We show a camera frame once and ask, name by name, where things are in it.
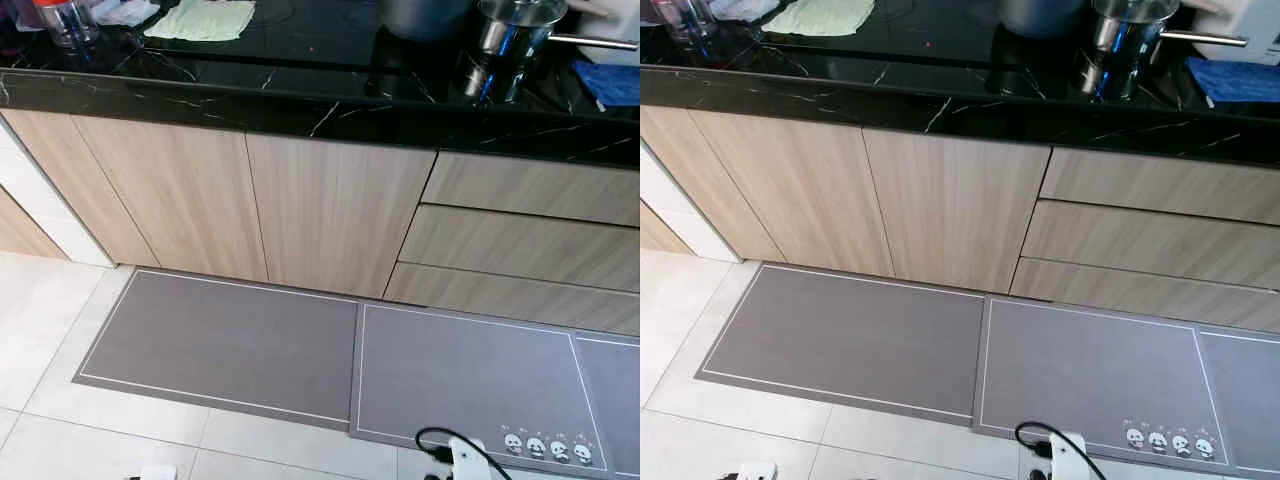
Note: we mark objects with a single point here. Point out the clear jar red lid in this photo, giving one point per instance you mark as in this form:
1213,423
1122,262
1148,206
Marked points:
65,20

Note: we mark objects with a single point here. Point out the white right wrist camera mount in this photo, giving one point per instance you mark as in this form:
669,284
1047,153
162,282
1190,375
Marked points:
1068,445
468,460

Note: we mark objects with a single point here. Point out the dark grey pot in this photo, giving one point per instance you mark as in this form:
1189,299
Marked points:
1040,12
425,15

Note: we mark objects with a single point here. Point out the wood cabinet end panel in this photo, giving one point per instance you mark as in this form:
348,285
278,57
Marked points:
660,235
20,235

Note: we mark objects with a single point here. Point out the light green cloth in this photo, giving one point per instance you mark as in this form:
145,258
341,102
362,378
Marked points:
200,20
820,15

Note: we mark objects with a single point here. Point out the blue cloth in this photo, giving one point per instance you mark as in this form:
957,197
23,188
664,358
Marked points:
610,85
1240,80

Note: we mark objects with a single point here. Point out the white crumpled cloth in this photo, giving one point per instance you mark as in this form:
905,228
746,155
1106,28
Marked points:
120,10
745,8

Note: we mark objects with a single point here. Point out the plain grey floor mat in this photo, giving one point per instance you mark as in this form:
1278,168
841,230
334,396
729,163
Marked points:
850,335
220,340

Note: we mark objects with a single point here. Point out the wood drawer front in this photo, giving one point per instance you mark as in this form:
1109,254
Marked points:
1150,243
520,248
540,188
1150,298
520,300
1160,185

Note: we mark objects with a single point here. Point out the white appliance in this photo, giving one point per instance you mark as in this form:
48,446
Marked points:
610,12
1245,25

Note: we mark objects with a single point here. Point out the grey panda floor mat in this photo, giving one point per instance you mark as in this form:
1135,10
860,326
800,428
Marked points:
470,380
1100,380

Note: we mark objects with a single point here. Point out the wood cabinet door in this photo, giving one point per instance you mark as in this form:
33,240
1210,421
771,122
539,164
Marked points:
710,190
955,210
180,200
335,215
800,195
88,190

